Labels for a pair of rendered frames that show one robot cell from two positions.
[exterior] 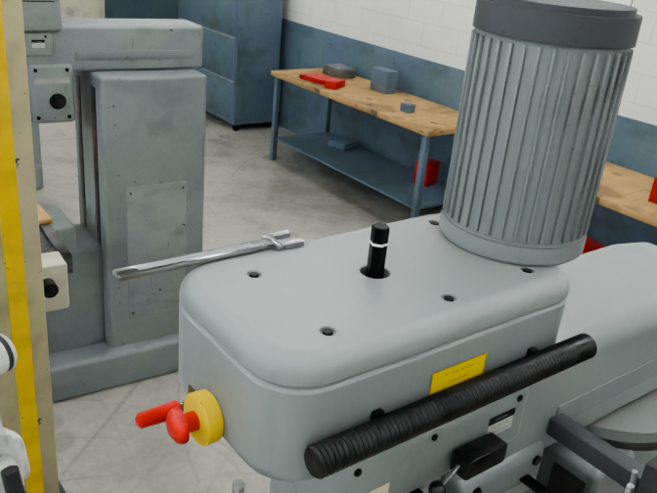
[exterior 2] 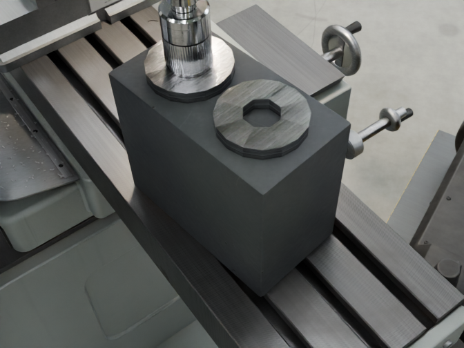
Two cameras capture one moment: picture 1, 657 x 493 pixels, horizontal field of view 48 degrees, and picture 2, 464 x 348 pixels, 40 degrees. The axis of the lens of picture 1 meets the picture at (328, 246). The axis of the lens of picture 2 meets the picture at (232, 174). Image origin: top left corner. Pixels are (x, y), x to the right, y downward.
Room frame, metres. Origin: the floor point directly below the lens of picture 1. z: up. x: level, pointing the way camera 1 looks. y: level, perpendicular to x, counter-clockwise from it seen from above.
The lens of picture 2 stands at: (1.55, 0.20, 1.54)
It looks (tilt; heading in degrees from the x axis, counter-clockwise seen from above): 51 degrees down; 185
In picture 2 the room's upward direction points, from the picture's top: 2 degrees counter-clockwise
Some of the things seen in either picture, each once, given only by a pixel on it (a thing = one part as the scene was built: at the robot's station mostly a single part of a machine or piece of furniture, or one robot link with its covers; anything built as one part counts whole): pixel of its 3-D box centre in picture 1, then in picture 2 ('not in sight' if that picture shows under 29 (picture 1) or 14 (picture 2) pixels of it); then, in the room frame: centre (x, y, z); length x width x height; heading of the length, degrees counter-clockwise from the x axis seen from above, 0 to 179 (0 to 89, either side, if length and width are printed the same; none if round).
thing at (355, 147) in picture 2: not in sight; (376, 128); (0.58, 0.44, 0.49); 0.22 x 0.06 x 0.06; 129
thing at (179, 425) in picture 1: (184, 424); not in sight; (0.64, 0.14, 1.76); 0.04 x 0.03 x 0.04; 39
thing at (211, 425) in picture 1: (202, 417); not in sight; (0.66, 0.12, 1.76); 0.06 x 0.02 x 0.06; 39
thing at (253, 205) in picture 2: not in sight; (227, 154); (1.10, 0.16, 1.01); 0.22 x 0.12 x 0.20; 47
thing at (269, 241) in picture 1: (212, 254); not in sight; (0.80, 0.14, 1.89); 0.24 x 0.04 x 0.01; 130
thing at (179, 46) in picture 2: not in sight; (186, 38); (1.07, 0.12, 1.14); 0.05 x 0.05 x 0.06
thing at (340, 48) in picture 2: not in sight; (328, 57); (0.49, 0.33, 0.61); 0.16 x 0.12 x 0.12; 129
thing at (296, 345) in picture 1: (376, 325); not in sight; (0.81, -0.07, 1.81); 0.47 x 0.26 x 0.16; 129
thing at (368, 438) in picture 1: (468, 393); not in sight; (0.71, -0.18, 1.79); 0.45 x 0.04 x 0.04; 129
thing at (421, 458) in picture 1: (380, 403); not in sight; (0.83, -0.09, 1.68); 0.34 x 0.24 x 0.10; 129
